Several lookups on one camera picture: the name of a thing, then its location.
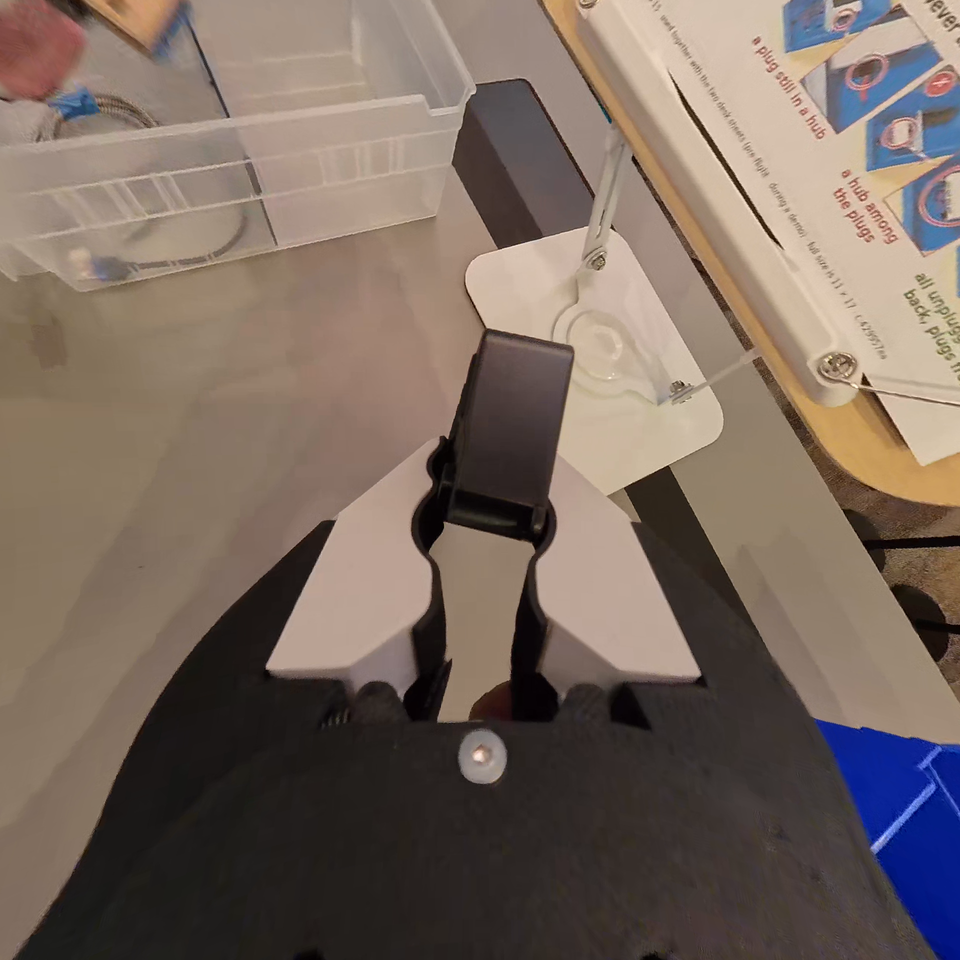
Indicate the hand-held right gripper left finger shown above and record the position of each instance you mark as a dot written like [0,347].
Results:
[353,608]

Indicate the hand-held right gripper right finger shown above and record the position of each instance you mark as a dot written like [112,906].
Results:
[608,608]

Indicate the black multi-port hub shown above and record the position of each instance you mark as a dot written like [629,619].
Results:
[510,420]

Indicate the blue plastic bin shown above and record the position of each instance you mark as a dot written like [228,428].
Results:
[900,840]

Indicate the clear plastic storage bin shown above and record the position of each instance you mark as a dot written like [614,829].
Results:
[360,150]

